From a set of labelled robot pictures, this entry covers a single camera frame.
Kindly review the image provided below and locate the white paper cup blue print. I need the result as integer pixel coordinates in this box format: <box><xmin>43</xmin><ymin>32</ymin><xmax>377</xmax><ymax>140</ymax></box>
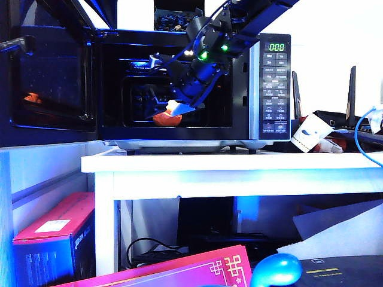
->
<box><xmin>290</xmin><ymin>112</ymin><xmax>335</xmax><ymax>154</ymax></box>

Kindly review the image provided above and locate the blue network cable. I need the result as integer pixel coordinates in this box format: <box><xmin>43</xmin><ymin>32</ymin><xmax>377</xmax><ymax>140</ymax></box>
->
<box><xmin>354</xmin><ymin>105</ymin><xmax>383</xmax><ymax>168</ymax></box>

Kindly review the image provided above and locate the black power cable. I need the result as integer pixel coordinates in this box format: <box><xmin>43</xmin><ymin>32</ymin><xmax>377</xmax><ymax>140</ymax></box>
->
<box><xmin>127</xmin><ymin>237</ymin><xmax>189</xmax><ymax>270</ymax></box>

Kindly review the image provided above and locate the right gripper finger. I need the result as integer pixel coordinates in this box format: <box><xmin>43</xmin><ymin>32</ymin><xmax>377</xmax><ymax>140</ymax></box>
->
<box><xmin>145</xmin><ymin>101</ymin><xmax>173</xmax><ymax>121</ymax></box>
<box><xmin>166</xmin><ymin>100</ymin><xmax>197</xmax><ymax>117</ymax></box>

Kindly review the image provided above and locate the black flat device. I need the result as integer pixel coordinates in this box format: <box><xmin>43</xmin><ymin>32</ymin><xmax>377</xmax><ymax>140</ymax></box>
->
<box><xmin>188</xmin><ymin>232</ymin><xmax>272</xmax><ymax>261</ymax></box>

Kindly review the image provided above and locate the white foam board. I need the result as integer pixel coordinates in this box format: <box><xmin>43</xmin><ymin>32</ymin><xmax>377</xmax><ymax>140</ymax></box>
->
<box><xmin>276</xmin><ymin>199</ymin><xmax>383</xmax><ymax>258</ymax></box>

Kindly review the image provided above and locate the red and black router box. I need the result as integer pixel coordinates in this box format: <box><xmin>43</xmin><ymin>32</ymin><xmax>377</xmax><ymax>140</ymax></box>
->
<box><xmin>12</xmin><ymin>191</ymin><xmax>96</xmax><ymax>287</ymax></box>

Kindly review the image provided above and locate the black Midea microwave oven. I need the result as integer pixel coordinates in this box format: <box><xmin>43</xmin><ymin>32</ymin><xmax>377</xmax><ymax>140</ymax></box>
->
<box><xmin>95</xmin><ymin>29</ymin><xmax>292</xmax><ymax>156</ymax></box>

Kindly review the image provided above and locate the black glass microwave door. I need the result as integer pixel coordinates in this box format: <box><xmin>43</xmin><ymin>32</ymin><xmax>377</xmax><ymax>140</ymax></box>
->
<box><xmin>0</xmin><ymin>26</ymin><xmax>99</xmax><ymax>148</ymax></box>

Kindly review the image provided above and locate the white office partition panel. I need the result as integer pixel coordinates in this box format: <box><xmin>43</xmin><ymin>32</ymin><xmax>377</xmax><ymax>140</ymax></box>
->
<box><xmin>0</xmin><ymin>143</ymin><xmax>87</xmax><ymax>287</ymax></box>

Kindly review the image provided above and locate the black box gold print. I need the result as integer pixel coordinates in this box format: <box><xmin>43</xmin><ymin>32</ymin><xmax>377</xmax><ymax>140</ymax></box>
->
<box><xmin>299</xmin><ymin>255</ymin><xmax>383</xmax><ymax>287</ymax></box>

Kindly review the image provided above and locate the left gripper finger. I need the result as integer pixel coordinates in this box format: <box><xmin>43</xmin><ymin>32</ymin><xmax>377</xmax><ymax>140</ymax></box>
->
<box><xmin>0</xmin><ymin>35</ymin><xmax>35</xmax><ymax>54</ymax></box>

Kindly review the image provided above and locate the pink gift box gold pattern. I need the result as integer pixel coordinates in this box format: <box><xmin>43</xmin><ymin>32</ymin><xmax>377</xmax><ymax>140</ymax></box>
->
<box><xmin>55</xmin><ymin>245</ymin><xmax>254</xmax><ymax>287</ymax></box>

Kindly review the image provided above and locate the shiny blue ball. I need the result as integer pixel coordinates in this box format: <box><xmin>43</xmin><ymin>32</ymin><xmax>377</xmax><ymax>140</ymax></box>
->
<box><xmin>250</xmin><ymin>253</ymin><xmax>303</xmax><ymax>287</ymax></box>

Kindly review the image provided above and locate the white tape tag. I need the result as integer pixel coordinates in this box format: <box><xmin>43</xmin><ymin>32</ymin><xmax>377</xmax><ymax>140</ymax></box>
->
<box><xmin>368</xmin><ymin>105</ymin><xmax>383</xmax><ymax>135</ymax></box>

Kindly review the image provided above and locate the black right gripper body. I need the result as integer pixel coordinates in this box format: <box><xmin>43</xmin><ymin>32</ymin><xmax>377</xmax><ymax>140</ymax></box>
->
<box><xmin>167</xmin><ymin>58</ymin><xmax>231</xmax><ymax>104</ymax></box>

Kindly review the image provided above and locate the black router with antennas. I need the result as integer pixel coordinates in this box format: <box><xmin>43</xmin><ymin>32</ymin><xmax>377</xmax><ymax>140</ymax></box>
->
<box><xmin>291</xmin><ymin>65</ymin><xmax>383</xmax><ymax>147</ymax></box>

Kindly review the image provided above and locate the orange fruit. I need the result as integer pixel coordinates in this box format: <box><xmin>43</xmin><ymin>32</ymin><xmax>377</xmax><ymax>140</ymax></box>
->
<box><xmin>152</xmin><ymin>109</ymin><xmax>183</xmax><ymax>127</ymax></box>

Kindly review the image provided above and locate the white side table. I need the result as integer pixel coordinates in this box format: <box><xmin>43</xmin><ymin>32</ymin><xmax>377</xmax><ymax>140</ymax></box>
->
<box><xmin>81</xmin><ymin>152</ymin><xmax>383</xmax><ymax>277</ymax></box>

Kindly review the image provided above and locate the red and white small packet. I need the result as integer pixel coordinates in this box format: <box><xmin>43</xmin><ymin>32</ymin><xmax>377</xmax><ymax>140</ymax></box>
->
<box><xmin>317</xmin><ymin>138</ymin><xmax>348</xmax><ymax>154</ymax></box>

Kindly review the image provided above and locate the black upright panel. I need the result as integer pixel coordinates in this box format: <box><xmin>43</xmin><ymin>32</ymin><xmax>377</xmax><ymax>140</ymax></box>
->
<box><xmin>178</xmin><ymin>197</ymin><xmax>236</xmax><ymax>240</ymax></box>

